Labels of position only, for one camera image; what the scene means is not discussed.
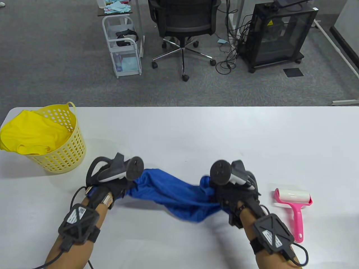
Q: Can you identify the person's left hand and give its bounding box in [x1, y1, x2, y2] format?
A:
[89, 177, 135, 210]

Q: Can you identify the person's right hand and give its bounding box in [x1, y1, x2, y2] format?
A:
[215, 171, 262, 229]

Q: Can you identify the blue t-shirt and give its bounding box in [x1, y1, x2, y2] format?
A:
[123, 168, 225, 223]

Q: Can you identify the pink lint roller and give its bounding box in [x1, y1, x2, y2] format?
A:
[273, 188, 313, 244]

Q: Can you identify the yellow t-shirt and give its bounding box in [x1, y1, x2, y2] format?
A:
[0, 110, 74, 155]

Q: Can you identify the person's left forearm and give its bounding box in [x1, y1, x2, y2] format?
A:
[45, 196, 110, 269]

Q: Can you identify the person's right forearm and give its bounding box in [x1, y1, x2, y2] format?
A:
[238, 207, 303, 269]

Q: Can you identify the grey left hand controller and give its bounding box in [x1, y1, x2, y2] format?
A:
[86, 153, 144, 187]

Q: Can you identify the yellow perforated plastic basket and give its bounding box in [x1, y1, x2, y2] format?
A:
[24, 102, 87, 175]

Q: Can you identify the light blue packet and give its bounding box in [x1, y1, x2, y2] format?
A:
[116, 57, 139, 72]

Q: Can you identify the white rolling cart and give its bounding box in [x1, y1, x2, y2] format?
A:
[102, 15, 142, 79]

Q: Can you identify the black headset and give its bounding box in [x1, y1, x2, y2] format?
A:
[116, 29, 139, 47]

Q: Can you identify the white desk leg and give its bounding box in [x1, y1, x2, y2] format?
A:
[135, 0, 146, 58]
[228, 0, 244, 47]

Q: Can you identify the black cabinet on wheels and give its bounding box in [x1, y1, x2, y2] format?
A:
[238, 3, 319, 74]

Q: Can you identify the pile of light blue cloths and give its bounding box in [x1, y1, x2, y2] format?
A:
[104, 0, 132, 14]

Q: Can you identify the black office chair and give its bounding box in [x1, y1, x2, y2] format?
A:
[148, 0, 222, 82]

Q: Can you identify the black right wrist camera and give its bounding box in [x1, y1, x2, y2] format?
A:
[250, 214, 295, 259]

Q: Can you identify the tangle of black cables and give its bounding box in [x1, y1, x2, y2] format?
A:
[216, 0, 253, 75]

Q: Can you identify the white desk frame rail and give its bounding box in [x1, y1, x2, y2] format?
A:
[313, 19, 359, 80]

